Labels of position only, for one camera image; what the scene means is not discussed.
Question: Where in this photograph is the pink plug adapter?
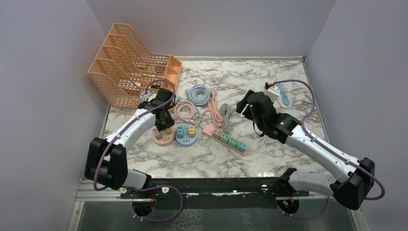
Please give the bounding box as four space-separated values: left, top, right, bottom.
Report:
152 128 162 140

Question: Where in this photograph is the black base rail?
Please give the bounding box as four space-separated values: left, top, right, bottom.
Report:
120 177 309 210

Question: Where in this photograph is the grey coiled cable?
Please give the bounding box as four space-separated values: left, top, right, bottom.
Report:
219 103 240 135

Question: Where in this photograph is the pink round power strip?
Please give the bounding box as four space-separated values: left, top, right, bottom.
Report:
152 128 175 146

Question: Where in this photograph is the blue round tin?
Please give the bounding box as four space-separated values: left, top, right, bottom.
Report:
140 90 153 101

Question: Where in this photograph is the blue round power strip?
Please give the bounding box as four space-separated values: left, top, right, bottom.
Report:
175 123 199 147

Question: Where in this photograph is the light blue coiled cable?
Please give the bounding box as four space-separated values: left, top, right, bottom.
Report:
185 85 212 107

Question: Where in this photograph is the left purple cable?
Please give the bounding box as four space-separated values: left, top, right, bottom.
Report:
93 79 185 223

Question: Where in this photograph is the pink coiled cable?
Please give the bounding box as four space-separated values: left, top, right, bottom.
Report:
202 89 224 129

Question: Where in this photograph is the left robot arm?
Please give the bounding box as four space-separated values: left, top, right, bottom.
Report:
84 88 175 198

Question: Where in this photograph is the tan plug adapter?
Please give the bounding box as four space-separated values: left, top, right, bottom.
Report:
212 128 223 140

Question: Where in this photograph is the green plug adapter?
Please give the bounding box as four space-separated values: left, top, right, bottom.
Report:
228 137 239 148
219 132 230 144

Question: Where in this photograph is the blue white oval device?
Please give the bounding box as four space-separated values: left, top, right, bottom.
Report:
277 83 293 109

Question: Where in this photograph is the pink long power strip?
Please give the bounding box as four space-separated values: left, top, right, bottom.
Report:
203 125 249 155

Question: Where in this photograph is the orange mesh file organizer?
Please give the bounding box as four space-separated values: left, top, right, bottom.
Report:
88 23 182 109

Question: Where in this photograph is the teal plug adapter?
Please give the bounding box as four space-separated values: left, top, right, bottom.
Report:
236 141 247 153
176 126 185 138

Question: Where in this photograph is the pink round strip cable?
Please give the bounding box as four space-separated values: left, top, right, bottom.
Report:
173 100 203 126

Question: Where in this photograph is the yellow plug adapter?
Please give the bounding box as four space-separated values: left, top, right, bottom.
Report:
188 126 196 138
165 128 172 135

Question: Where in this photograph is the yellow plug adapter front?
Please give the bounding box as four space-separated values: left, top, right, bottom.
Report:
188 126 196 138

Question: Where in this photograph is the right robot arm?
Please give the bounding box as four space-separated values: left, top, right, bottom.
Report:
236 90 375 210

